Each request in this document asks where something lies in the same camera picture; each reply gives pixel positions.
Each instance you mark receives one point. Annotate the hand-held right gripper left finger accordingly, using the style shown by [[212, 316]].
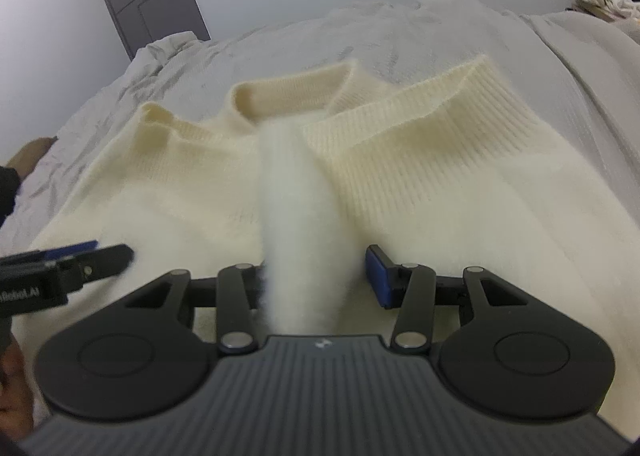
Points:
[[235, 296]]

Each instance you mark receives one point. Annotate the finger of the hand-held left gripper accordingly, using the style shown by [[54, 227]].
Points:
[[70, 250], [107, 261]]

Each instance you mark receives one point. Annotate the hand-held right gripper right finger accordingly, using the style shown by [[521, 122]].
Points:
[[381, 276]]

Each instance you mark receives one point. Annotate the cream knit sweater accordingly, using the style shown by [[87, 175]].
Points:
[[450, 176]]

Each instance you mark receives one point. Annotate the person's left hand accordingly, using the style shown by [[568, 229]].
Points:
[[14, 381]]

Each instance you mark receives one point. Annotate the dark cloth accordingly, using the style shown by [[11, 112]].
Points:
[[7, 196]]

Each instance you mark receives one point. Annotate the grey bed blanket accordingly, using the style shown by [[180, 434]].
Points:
[[350, 31]]

